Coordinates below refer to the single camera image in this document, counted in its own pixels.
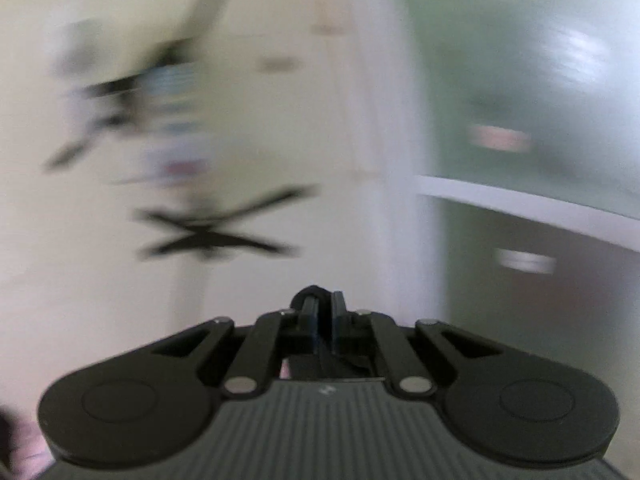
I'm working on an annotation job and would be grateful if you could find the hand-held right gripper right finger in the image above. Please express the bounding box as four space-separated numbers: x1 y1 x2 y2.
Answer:
329 290 507 397

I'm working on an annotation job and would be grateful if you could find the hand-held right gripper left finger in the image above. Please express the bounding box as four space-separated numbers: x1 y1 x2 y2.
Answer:
150 285 326 397

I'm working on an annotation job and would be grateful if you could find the black tape cross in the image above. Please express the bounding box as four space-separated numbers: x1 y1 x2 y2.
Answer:
134 184 321 262

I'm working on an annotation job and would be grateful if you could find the white sticker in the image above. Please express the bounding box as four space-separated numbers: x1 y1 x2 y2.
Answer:
494 247 557 276

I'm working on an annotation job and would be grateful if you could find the frosted glass window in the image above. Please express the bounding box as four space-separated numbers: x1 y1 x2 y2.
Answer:
348 0 640 321

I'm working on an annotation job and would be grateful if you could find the pink sticker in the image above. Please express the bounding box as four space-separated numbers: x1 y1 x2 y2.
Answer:
469 124 533 154

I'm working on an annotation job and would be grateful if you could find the white power strip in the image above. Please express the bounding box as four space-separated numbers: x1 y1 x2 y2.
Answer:
140 58 213 183

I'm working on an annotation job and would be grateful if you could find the long black tape strip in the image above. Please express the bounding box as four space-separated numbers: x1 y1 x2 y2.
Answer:
42 40 197 173

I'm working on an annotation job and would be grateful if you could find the plain frosted window pane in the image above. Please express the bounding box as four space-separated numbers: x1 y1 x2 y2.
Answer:
400 0 640 211

